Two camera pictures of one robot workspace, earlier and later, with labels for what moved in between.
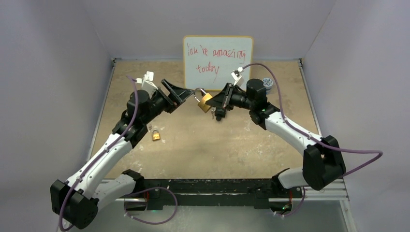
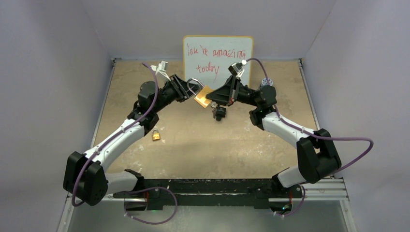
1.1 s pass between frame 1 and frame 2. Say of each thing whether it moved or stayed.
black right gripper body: stayed
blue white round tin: stayed
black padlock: stayed
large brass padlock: moved
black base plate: stayed
